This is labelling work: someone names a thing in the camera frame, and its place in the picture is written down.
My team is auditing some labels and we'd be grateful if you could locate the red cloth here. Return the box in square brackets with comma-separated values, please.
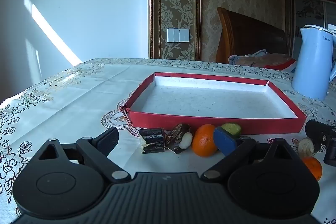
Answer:
[264, 59, 298, 72]

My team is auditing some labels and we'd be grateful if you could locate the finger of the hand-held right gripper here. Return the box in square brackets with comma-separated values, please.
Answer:
[323, 137, 336, 167]
[305, 120, 336, 146]

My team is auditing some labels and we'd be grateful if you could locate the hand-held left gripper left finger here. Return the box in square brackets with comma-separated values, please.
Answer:
[38, 127, 132, 183]

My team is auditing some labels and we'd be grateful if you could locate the ornate gilded wall moulding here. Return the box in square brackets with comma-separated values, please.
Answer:
[148, 0, 201, 60]

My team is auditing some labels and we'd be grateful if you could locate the brown wooden headboard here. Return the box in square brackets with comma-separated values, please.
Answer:
[216, 7, 289, 64]

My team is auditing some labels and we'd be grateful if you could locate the white wall light switch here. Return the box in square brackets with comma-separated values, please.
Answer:
[167, 28, 190, 43]

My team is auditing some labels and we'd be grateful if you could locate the pink grey folded blanket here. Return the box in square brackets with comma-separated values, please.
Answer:
[228, 49, 297, 69]

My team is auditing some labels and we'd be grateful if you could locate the orange tangerine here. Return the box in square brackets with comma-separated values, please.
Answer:
[302, 156, 323, 181]
[191, 124, 218, 157]

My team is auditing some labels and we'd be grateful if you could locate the white-tipped dark sugarcane piece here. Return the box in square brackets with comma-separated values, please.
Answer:
[164, 123, 194, 154]

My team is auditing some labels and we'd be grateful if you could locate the green cucumber piece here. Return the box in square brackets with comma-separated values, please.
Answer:
[220, 122, 242, 138]

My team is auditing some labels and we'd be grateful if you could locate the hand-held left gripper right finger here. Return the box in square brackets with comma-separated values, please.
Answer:
[201, 127, 301, 183]

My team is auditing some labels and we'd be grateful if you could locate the light blue electric kettle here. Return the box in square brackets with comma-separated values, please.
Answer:
[291, 25, 336, 101]

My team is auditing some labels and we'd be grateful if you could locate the glass sliding wardrobe door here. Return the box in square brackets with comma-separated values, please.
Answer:
[293, 0, 336, 56]

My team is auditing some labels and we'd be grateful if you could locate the shallow red cardboard box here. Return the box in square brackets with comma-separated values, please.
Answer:
[120, 72, 307, 135]

